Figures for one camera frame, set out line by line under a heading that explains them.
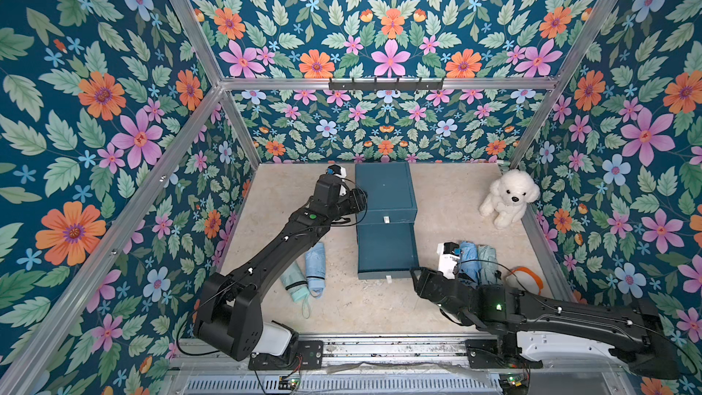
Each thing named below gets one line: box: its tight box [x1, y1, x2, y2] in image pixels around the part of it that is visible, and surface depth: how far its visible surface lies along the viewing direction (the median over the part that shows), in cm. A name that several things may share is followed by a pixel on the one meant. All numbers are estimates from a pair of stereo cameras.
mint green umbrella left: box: [280, 260, 311, 320], surface depth 85 cm
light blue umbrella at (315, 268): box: [305, 241, 326, 299], surface depth 88 cm
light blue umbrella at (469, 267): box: [457, 240, 483, 289], surface depth 88 cm
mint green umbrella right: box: [477, 244, 503, 287], surface depth 86 cm
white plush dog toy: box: [478, 169, 541, 229], surface depth 93 cm
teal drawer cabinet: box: [354, 161, 420, 280], surface depth 85 cm
